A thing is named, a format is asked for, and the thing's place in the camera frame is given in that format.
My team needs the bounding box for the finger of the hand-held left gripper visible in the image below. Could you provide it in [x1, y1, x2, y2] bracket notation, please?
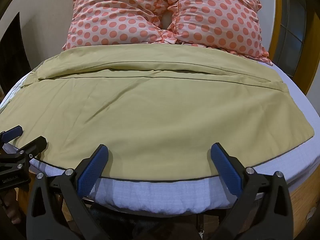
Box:
[0, 135, 48, 173]
[0, 126, 24, 144]

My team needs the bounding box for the dark wall panel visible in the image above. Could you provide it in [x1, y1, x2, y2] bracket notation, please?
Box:
[0, 11, 30, 77]

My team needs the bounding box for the wooden bed frame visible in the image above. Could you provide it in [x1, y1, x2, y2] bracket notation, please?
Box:
[287, 177, 320, 235]

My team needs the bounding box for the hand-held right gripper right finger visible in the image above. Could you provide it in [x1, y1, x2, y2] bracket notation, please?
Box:
[210, 142, 293, 240]

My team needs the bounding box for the pink polka dot pillow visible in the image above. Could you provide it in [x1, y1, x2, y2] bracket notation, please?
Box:
[160, 0, 273, 66]
[62, 0, 175, 52]

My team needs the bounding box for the bed with white sheet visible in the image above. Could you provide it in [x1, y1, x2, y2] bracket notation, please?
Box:
[0, 61, 320, 212]

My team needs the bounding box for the yellow-green bed sheet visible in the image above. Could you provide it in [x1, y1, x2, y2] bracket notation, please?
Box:
[0, 44, 315, 182]

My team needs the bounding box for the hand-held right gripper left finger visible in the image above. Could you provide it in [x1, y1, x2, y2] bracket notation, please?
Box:
[26, 144, 110, 240]

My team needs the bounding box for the person's left hand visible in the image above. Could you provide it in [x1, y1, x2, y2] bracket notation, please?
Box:
[4, 190, 26, 224]

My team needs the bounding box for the wooden door with glass panes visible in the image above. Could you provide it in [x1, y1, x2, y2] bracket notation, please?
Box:
[269, 0, 320, 100]

